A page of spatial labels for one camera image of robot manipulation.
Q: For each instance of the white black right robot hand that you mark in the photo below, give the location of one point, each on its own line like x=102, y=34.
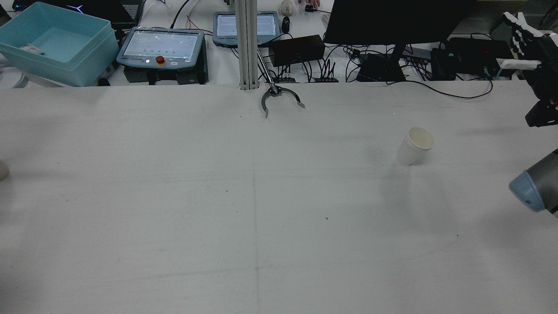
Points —
x=540, y=56

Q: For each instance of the white paper cup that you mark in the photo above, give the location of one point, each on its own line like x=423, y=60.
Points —
x=414, y=146
x=3, y=171

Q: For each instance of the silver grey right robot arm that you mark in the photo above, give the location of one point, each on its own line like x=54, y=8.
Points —
x=540, y=183

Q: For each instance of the large black electronics box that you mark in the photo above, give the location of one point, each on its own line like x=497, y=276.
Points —
x=475, y=54

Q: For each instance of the small black electronics box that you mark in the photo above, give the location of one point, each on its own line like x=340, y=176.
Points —
x=442, y=63

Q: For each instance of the grey adapter hub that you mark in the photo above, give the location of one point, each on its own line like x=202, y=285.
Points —
x=418, y=53

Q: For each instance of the black Huawei monitor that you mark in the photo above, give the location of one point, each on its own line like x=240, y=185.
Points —
x=392, y=22

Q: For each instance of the black rectangular box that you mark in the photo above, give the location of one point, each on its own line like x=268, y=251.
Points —
x=296, y=50

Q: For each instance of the black computer mouse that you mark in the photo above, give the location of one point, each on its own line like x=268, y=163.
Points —
x=286, y=24

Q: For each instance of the white computer mouse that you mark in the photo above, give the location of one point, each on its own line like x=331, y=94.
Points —
x=287, y=8

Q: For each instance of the black metal claw tool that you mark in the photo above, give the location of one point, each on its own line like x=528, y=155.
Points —
x=274, y=90

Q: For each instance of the grey teach pendant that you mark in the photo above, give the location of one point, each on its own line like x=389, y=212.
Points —
x=224, y=26

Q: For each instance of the black pendant holder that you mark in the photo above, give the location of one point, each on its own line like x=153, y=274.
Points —
x=165, y=77

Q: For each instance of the teach pendant with red button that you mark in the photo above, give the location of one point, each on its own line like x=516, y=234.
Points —
x=161, y=46

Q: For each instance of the black laptop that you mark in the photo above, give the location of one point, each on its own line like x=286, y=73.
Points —
x=109, y=11

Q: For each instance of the teal plastic bin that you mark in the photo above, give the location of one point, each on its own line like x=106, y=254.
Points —
x=56, y=43

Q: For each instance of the white paper label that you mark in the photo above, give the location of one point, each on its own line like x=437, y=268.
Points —
x=34, y=49

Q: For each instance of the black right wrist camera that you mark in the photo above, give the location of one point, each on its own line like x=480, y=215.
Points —
x=540, y=115

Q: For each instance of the aluminium profile post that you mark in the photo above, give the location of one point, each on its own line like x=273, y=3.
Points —
x=247, y=43

